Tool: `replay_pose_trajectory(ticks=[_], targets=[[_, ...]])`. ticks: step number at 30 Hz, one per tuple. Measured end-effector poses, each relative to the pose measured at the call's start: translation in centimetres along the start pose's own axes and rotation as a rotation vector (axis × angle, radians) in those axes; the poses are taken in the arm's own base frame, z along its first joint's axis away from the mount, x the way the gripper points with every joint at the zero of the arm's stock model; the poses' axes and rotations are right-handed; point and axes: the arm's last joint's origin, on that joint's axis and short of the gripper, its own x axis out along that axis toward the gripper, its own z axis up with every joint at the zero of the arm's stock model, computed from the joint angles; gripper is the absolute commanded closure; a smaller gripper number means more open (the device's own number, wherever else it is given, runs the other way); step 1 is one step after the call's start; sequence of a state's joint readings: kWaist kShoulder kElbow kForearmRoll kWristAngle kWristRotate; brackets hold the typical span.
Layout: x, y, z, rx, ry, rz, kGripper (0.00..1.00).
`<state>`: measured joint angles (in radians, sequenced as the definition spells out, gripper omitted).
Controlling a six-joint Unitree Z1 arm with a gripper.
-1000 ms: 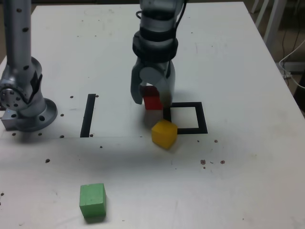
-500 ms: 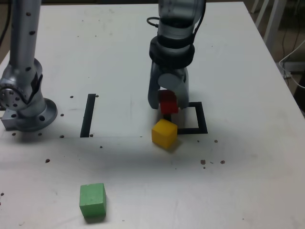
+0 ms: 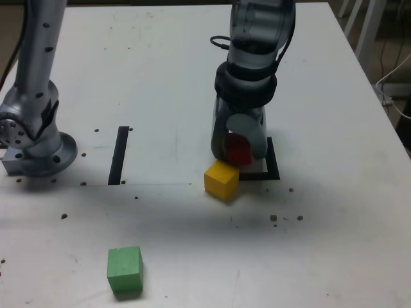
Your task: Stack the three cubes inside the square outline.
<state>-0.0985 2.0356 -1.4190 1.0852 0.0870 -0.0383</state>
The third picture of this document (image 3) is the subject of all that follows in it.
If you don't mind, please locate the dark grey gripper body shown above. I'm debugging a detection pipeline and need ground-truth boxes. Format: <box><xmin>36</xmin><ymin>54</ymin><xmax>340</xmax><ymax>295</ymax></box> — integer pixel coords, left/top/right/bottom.
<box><xmin>247</xmin><ymin>104</ymin><xmax>268</xmax><ymax>133</ymax></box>

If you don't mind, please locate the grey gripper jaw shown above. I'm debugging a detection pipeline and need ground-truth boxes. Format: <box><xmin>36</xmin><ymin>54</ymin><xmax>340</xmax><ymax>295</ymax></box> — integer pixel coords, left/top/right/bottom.
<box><xmin>210</xmin><ymin>95</ymin><xmax>232</xmax><ymax>160</ymax></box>
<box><xmin>226</xmin><ymin>113</ymin><xmax>268</xmax><ymax>160</ymax></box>

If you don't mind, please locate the red cube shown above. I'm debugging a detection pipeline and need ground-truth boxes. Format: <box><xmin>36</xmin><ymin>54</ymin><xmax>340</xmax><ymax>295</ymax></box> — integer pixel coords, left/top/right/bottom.
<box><xmin>225</xmin><ymin>133</ymin><xmax>253</xmax><ymax>166</ymax></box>

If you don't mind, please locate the yellow cube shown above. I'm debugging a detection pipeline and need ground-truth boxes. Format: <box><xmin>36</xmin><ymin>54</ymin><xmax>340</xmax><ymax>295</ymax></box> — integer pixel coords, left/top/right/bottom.
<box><xmin>204</xmin><ymin>159</ymin><xmax>240</xmax><ymax>203</ymax></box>

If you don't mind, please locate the green cube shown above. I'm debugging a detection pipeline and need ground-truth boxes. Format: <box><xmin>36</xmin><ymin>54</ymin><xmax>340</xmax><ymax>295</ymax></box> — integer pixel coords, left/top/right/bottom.
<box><xmin>106</xmin><ymin>246</ymin><xmax>144</xmax><ymax>294</ymax></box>

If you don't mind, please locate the black tape square outline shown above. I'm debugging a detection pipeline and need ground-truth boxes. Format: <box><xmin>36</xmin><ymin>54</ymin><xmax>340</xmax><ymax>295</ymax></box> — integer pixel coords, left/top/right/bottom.
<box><xmin>238</xmin><ymin>137</ymin><xmax>281</xmax><ymax>181</ymax></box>

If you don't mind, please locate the black tape strip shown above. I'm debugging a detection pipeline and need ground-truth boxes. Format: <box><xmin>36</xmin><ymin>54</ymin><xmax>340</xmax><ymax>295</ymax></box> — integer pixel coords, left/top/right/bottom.
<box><xmin>107</xmin><ymin>126</ymin><xmax>130</xmax><ymax>186</ymax></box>

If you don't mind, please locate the white metal furniture leg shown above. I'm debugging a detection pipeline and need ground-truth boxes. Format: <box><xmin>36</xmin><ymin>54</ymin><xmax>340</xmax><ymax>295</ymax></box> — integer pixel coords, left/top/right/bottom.
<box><xmin>337</xmin><ymin>0</ymin><xmax>351</xmax><ymax>19</ymax></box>
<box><xmin>344</xmin><ymin>0</ymin><xmax>363</xmax><ymax>36</ymax></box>
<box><xmin>355</xmin><ymin>0</ymin><xmax>381</xmax><ymax>65</ymax></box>

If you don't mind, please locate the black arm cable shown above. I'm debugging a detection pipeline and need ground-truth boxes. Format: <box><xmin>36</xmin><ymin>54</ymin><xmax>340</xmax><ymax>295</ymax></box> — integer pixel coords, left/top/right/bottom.
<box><xmin>209</xmin><ymin>0</ymin><xmax>297</xmax><ymax>70</ymax></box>

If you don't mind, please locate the white cable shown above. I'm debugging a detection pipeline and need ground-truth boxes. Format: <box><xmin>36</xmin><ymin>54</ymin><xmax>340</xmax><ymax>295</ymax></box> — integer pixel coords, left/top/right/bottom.
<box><xmin>374</xmin><ymin>51</ymin><xmax>411</xmax><ymax>120</ymax></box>

